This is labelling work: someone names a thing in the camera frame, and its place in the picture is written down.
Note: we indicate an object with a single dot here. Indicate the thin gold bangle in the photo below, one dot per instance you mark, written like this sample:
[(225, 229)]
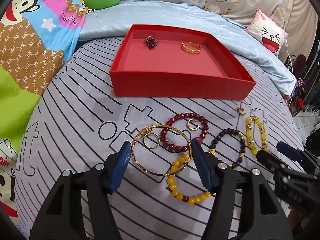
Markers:
[(154, 155)]

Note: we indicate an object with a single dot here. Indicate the dark red chair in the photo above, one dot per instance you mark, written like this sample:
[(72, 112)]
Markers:
[(296, 64)]

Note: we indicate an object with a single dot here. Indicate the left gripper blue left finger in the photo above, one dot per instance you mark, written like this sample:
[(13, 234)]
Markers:
[(117, 165)]

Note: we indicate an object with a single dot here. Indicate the red cardboard tray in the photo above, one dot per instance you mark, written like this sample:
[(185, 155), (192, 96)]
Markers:
[(151, 63)]

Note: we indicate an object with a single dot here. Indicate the light blue quilt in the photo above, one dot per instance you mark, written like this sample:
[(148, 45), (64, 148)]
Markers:
[(117, 20)]

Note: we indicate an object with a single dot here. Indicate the gold woven cuff bangle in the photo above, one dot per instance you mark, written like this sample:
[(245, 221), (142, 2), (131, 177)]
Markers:
[(191, 48)]

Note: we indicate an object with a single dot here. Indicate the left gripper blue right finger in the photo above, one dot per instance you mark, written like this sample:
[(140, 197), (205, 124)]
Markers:
[(204, 163)]

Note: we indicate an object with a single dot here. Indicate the pink cartoon face cushion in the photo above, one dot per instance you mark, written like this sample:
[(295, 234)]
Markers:
[(267, 32)]

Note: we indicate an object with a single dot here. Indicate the grey striped bed sheet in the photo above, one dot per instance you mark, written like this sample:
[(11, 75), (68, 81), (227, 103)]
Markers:
[(78, 122)]

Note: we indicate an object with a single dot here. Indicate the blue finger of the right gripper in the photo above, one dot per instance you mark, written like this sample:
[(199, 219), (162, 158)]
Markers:
[(288, 151), (271, 162)]

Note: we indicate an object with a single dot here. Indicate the cartoon monkey colourful blanket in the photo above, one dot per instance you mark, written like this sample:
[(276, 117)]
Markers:
[(37, 37)]

